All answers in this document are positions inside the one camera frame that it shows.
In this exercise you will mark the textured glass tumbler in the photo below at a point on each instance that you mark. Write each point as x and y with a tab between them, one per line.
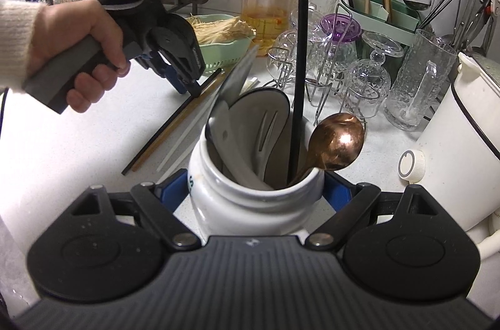
324	0

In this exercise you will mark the tall textured glass mug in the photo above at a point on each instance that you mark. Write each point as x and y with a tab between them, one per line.
410	88

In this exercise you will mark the pale dried noodles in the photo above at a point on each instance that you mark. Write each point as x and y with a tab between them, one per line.
218	29

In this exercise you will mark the white electric pot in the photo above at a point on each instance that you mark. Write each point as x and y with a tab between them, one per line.
461	142

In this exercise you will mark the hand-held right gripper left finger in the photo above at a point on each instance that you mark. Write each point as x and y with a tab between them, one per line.
175	187

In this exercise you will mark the white ceramic jar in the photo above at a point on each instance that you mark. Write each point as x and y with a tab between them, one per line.
250	209

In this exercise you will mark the green plastic basket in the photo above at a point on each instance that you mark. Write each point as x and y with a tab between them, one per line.
222	55

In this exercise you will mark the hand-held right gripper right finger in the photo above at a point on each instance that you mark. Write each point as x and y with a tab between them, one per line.
338	193

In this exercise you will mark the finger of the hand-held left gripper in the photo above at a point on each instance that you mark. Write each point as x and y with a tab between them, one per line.
189	86
172	76

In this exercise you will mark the wooden chopstick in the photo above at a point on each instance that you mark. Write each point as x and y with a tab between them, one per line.
164	138

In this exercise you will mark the plastic jar red lid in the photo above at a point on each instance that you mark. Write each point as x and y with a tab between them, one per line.
265	10

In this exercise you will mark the person's left hand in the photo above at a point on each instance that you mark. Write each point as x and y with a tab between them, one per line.
78	21

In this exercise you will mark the black chopstick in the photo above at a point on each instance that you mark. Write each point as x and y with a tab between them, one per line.
299	41
172	122

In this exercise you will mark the green utensil holder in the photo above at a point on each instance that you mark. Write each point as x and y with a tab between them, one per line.
394	21

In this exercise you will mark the person's left forearm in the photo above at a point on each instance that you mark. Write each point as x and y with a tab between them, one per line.
15	37

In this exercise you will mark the white ceramic spoon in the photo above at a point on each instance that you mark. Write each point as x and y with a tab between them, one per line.
254	111
238	80

